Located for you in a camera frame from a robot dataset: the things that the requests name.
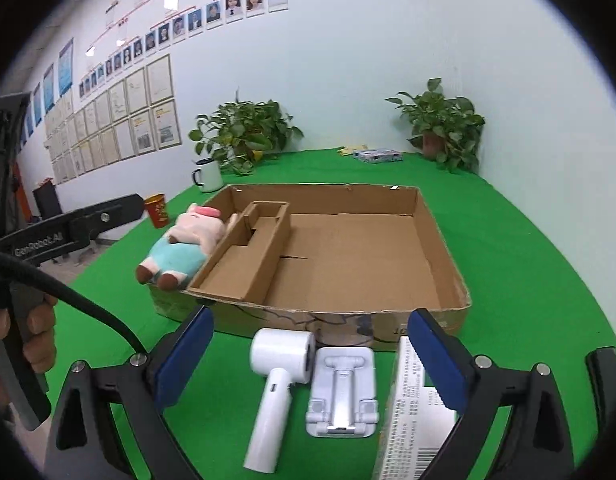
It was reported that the left human hand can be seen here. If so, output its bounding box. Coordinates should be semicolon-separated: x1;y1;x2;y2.
0;294;60;411

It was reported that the potted green plant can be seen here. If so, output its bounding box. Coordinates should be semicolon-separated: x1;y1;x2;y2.
385;78;486;174
187;93;303;176

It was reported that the white handheld hair dryer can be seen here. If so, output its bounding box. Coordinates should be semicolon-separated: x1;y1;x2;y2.
244;328;315;474

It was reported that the pink pig plush toy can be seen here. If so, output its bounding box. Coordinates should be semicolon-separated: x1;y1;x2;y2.
136;203;237;292

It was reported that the red paper bucket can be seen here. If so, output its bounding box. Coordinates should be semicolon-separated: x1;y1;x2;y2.
144;193;170;229

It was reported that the white printed medicine box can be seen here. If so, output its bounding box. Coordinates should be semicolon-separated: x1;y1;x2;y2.
373;337;457;480

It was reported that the left potted green plant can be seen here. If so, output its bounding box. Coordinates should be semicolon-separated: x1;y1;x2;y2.
187;93;303;176

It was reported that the right potted green plant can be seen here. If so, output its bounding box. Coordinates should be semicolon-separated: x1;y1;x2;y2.
385;78;486;174

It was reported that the white phone stand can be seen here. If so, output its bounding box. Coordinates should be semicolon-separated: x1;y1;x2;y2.
306;347;379;439

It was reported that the small blue packet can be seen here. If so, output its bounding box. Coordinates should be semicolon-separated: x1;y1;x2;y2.
352;148;403;164

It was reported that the white enamel mug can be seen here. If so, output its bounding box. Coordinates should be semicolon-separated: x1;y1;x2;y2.
192;158;224;193

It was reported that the cardboard divider insert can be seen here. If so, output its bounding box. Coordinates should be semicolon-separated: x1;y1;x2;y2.
186;200;291;304

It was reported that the large cardboard box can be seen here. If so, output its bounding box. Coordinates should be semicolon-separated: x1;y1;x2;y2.
151;184;472;350

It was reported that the black cable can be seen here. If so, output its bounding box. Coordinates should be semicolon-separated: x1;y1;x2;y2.
0;248;149;356

